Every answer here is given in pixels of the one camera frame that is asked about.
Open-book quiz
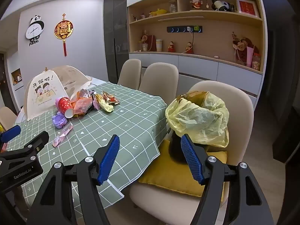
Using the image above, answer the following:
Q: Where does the large brown bouquet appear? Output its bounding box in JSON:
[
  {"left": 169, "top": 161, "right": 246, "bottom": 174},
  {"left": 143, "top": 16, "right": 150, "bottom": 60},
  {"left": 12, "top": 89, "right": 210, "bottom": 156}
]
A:
[{"left": 232, "top": 31, "right": 259, "bottom": 67}]

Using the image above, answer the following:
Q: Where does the charger cable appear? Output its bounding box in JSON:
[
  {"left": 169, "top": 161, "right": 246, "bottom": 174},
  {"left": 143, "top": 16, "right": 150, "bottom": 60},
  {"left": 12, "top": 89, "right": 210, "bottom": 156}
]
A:
[{"left": 181, "top": 31, "right": 195, "bottom": 54}]

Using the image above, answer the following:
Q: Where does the black trash bin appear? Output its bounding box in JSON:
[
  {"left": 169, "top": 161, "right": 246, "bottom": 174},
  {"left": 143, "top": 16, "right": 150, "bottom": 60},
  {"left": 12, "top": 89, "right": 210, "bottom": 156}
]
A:
[{"left": 168, "top": 131, "right": 210, "bottom": 163}]

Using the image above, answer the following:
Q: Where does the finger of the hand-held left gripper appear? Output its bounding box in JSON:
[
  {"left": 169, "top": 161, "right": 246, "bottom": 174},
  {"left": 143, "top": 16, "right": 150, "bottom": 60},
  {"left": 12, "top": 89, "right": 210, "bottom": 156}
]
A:
[
  {"left": 0, "top": 131, "right": 50, "bottom": 161},
  {"left": 0, "top": 125, "right": 21, "bottom": 144}
]

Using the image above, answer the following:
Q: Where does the beige dining chair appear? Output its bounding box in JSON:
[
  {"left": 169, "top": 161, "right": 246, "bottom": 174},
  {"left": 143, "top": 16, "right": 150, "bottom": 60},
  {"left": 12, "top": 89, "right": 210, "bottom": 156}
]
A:
[
  {"left": 129, "top": 80, "right": 255, "bottom": 225},
  {"left": 138, "top": 62, "right": 180, "bottom": 101},
  {"left": 117, "top": 58, "right": 142, "bottom": 91},
  {"left": 0, "top": 106, "right": 18, "bottom": 132}
]

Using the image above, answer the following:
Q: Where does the red paper cup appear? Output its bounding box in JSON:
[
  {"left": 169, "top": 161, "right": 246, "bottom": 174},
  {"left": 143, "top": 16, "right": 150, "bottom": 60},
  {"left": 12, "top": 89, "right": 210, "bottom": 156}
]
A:
[{"left": 58, "top": 97, "right": 75, "bottom": 119}]

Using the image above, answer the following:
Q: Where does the purple flower-shaped box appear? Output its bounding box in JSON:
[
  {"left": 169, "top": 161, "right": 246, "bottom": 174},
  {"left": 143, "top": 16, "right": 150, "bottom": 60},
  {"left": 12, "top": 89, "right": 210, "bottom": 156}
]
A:
[{"left": 52, "top": 112, "right": 68, "bottom": 129}]

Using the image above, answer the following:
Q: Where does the panda plush toy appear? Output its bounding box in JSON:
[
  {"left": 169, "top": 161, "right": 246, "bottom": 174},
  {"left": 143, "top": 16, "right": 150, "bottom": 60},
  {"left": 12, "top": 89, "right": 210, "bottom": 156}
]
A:
[{"left": 211, "top": 0, "right": 235, "bottom": 12}]

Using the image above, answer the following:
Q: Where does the red fortune god figurine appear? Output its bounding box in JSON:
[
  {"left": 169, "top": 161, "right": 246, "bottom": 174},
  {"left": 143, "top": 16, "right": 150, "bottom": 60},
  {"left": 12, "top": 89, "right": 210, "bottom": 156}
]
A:
[{"left": 190, "top": 0, "right": 204, "bottom": 11}]

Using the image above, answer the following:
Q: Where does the long pink wrapper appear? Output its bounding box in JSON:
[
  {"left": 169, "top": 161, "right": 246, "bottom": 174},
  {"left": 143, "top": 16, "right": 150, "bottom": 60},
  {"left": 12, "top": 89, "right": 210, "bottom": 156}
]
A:
[{"left": 52, "top": 125, "right": 74, "bottom": 148}]

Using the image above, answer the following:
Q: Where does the red framed picture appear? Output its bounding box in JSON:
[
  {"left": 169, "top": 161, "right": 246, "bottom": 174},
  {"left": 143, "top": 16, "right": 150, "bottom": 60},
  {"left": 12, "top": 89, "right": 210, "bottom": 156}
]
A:
[{"left": 235, "top": 0, "right": 260, "bottom": 17}]

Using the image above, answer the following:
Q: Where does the green checked tablecloth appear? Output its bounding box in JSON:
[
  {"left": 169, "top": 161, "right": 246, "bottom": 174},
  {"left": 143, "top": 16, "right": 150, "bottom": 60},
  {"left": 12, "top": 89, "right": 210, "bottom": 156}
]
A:
[{"left": 5, "top": 81, "right": 168, "bottom": 209}]

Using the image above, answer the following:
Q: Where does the pink gift box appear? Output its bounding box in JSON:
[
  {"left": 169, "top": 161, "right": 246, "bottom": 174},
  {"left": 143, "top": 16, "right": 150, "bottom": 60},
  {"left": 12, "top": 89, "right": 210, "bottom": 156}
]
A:
[{"left": 246, "top": 47, "right": 255, "bottom": 68}]

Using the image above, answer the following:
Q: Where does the red gold knot ornament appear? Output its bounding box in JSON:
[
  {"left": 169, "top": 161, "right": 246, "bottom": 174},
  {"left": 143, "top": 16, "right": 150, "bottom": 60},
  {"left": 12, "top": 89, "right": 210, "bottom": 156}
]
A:
[{"left": 54, "top": 13, "right": 74, "bottom": 57}]

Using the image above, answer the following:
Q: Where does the yellow trash bag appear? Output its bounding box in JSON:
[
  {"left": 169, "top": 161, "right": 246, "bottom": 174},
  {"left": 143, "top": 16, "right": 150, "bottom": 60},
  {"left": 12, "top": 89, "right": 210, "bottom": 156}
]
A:
[{"left": 165, "top": 91, "right": 230, "bottom": 148}]

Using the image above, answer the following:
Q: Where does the dark glass cabinet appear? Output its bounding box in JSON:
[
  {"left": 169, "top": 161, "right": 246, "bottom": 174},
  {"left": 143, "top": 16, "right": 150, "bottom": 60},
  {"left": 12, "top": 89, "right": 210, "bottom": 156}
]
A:
[{"left": 103, "top": 0, "right": 130, "bottom": 85}]

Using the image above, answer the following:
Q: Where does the beige mesh food cover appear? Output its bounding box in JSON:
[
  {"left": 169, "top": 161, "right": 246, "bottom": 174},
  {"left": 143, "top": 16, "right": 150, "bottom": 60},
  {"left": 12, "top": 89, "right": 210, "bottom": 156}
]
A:
[{"left": 50, "top": 65, "right": 92, "bottom": 94}]

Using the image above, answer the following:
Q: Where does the yellow seat cushion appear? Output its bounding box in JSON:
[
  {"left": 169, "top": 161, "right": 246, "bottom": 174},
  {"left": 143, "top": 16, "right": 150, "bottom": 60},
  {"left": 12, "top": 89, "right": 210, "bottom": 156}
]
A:
[{"left": 138, "top": 139, "right": 228, "bottom": 203}]

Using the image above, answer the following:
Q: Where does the panda wall clock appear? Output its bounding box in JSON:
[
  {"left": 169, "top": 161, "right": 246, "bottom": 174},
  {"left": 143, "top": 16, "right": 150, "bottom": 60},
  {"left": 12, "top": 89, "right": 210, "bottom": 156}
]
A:
[{"left": 25, "top": 15, "right": 45, "bottom": 47}]

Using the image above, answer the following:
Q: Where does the wall niche shelf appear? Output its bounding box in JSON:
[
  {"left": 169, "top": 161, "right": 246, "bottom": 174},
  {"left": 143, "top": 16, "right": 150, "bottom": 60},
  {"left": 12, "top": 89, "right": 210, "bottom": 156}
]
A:
[{"left": 10, "top": 68, "right": 24, "bottom": 92}]

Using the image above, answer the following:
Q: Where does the wooden wall shelf cabinet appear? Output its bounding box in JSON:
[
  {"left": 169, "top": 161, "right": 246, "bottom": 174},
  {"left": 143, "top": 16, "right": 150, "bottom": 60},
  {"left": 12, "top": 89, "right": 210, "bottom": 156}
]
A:
[{"left": 127, "top": 0, "right": 268, "bottom": 96}]

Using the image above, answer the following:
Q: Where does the orange pink snack wrapper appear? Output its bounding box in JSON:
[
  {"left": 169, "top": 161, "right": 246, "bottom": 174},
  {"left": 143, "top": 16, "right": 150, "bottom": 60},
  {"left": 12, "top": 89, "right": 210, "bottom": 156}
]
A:
[{"left": 70, "top": 97, "right": 94, "bottom": 116}]

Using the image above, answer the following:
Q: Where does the red gold snack wrapper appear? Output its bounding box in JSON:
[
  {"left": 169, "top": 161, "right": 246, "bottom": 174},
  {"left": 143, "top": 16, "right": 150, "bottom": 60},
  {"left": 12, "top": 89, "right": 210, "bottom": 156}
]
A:
[{"left": 102, "top": 91, "right": 120, "bottom": 105}]

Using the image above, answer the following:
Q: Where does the cartoon print food cover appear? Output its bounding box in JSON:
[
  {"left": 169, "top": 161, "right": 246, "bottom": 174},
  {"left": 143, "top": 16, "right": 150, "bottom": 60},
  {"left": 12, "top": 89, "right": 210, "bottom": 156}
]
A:
[{"left": 23, "top": 67, "right": 71, "bottom": 122}]

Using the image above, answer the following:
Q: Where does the candy jar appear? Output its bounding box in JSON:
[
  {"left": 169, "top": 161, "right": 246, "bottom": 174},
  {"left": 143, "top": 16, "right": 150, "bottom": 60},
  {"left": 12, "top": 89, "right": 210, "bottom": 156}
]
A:
[{"left": 252, "top": 53, "right": 262, "bottom": 71}]

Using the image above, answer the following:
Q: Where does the small brown bouquet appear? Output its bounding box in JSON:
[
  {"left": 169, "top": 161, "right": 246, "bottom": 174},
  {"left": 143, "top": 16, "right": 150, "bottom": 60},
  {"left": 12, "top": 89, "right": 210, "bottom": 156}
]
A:
[{"left": 141, "top": 30, "right": 156, "bottom": 52}]

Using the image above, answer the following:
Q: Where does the dark door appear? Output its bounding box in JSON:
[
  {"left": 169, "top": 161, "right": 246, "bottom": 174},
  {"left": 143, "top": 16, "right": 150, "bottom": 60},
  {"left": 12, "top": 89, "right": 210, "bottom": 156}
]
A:
[{"left": 0, "top": 52, "right": 18, "bottom": 115}]

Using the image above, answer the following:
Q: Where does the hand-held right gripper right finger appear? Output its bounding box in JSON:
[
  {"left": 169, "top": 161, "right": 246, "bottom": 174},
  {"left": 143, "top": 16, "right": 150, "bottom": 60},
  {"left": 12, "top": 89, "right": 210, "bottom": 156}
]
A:
[{"left": 180, "top": 133, "right": 275, "bottom": 225}]

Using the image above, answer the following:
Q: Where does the pink colourful snack wrapper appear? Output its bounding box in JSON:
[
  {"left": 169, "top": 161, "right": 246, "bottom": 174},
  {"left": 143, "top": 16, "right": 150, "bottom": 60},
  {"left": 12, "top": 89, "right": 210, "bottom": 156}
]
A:
[{"left": 75, "top": 88, "right": 94, "bottom": 100}]

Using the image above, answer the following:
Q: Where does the yellow boat ornament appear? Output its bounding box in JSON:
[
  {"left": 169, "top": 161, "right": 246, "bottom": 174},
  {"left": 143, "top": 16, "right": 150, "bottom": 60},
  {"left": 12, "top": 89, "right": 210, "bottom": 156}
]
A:
[{"left": 149, "top": 9, "right": 168, "bottom": 17}]

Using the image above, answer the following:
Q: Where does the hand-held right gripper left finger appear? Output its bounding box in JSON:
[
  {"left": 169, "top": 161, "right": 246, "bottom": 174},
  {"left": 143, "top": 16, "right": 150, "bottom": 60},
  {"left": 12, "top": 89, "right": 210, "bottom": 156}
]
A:
[{"left": 26, "top": 134, "right": 121, "bottom": 225}]

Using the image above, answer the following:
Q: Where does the black power rail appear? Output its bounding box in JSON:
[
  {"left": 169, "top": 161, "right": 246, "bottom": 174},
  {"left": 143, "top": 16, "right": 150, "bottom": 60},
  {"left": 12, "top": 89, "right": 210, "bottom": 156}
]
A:
[{"left": 167, "top": 25, "right": 202, "bottom": 33}]

